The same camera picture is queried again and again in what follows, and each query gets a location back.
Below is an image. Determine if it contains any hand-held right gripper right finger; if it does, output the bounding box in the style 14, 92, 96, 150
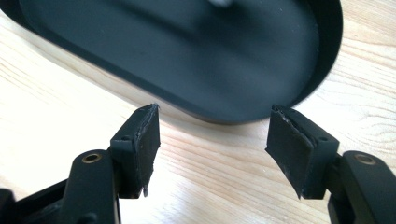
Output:
264, 104, 340, 201

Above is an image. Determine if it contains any black hook stand with tray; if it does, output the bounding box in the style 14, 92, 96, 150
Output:
0, 0, 345, 126

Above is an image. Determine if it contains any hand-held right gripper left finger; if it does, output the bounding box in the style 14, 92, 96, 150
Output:
109, 103, 162, 200

